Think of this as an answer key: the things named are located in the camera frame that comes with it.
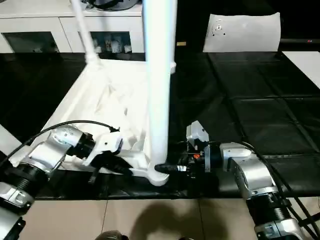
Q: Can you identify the white plastic table leg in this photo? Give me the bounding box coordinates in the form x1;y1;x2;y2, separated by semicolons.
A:
141;0;179;176
69;0;103;70
0;123;23;156

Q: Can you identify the black bundle in plastic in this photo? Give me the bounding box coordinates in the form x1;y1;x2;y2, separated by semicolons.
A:
80;0;96;10

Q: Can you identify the white plastic table top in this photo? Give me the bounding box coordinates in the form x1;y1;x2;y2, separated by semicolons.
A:
8;58;178;188

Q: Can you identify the black cabinet with gold label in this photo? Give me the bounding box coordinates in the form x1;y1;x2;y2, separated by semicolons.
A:
174;0;214;56

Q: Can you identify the black table mat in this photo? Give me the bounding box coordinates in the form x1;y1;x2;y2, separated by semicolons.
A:
0;51;320;201

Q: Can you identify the white sideboard cabinet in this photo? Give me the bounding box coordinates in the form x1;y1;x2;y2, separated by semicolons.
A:
0;6;146;54

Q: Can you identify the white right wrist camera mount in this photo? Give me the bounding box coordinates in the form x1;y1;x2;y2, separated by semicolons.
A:
185;120;210;174

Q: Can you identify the grey round bag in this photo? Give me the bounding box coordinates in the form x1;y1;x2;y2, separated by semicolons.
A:
93;0;140;11

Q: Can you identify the white flat board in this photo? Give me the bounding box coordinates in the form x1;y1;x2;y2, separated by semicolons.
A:
281;50;320;90

